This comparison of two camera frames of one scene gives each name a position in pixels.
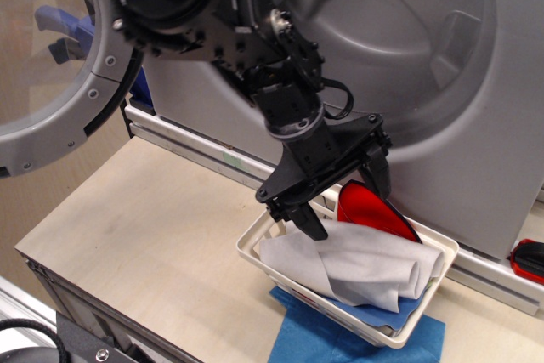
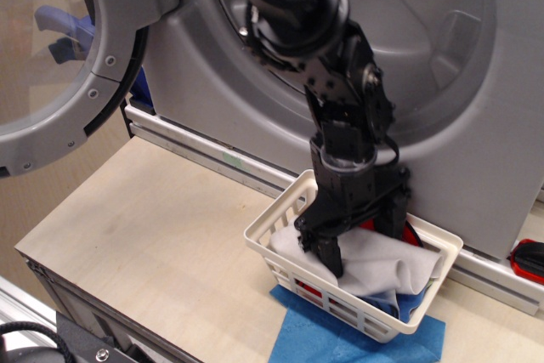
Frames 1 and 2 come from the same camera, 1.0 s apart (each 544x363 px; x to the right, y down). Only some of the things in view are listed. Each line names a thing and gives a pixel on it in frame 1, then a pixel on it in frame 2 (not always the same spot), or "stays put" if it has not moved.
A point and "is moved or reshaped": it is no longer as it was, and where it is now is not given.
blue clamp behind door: (49, 18) stays put
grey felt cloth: (356, 263) is moved or reshaped
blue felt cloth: (377, 316) -> (407, 303)
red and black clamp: (527, 259) stays put
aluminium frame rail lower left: (15, 303) stays put
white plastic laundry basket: (250, 253) is moved or reshaped
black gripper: (316, 150) -> (349, 195)
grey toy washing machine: (446, 52) stays put
